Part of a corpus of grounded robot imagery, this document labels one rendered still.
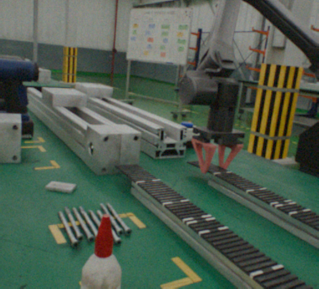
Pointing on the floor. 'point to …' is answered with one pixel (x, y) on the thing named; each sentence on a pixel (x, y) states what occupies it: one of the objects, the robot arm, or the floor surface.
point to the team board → (159, 41)
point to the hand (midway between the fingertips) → (213, 169)
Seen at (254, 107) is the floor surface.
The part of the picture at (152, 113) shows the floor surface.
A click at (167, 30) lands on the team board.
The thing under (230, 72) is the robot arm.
